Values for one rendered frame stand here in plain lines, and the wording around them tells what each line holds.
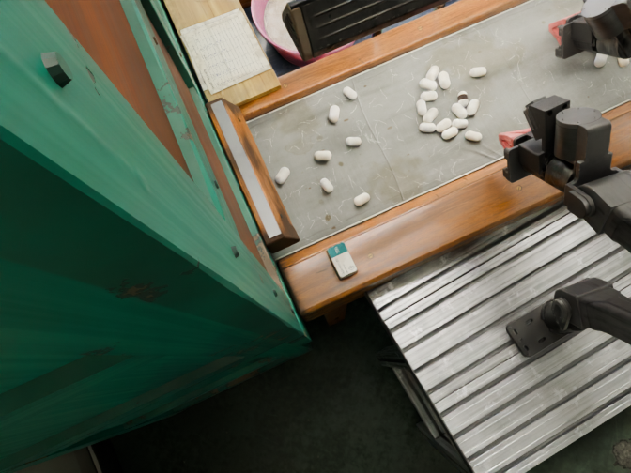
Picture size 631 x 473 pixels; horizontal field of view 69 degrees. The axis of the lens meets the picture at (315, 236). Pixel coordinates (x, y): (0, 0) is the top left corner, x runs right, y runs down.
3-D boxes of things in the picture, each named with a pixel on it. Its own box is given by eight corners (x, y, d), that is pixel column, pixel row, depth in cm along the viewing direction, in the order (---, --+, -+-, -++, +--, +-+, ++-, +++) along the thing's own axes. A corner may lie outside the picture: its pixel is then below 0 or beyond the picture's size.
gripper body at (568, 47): (556, 24, 88) (586, 30, 82) (602, 5, 89) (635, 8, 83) (556, 58, 92) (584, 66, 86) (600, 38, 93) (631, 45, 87)
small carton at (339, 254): (357, 272, 85) (358, 269, 83) (340, 280, 84) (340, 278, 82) (343, 243, 86) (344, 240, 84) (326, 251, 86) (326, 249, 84)
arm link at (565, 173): (540, 149, 71) (574, 166, 65) (572, 137, 72) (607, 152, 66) (539, 187, 75) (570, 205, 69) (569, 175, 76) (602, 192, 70)
